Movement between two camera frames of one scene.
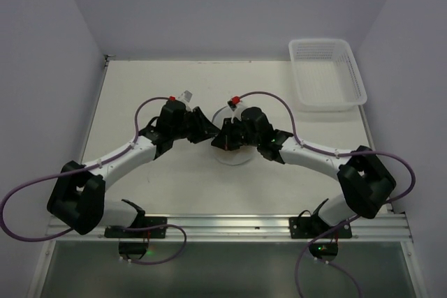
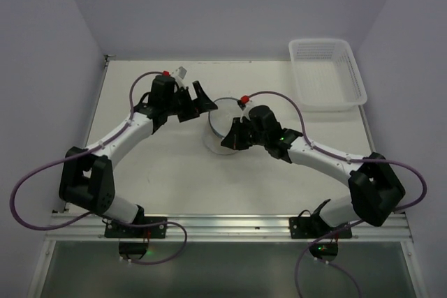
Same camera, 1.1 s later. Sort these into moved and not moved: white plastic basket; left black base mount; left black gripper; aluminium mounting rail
Moved: left black gripper
Not moved: aluminium mounting rail; white plastic basket; left black base mount
